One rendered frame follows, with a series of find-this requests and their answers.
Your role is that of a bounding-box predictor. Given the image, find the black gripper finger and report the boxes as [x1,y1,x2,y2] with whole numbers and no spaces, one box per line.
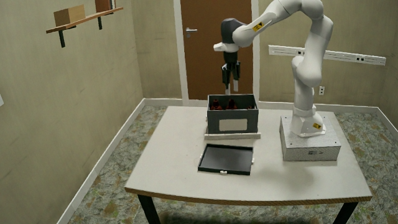
[221,64,233,95]
[232,61,241,91]

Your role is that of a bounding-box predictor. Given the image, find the dark grey crate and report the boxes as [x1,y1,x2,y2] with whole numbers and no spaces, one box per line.
[207,94,259,134]

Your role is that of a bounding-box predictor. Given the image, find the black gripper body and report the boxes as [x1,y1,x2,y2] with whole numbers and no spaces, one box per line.
[223,51,238,70]

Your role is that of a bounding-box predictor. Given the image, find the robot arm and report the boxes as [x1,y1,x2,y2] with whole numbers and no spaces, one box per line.
[213,0,333,138]

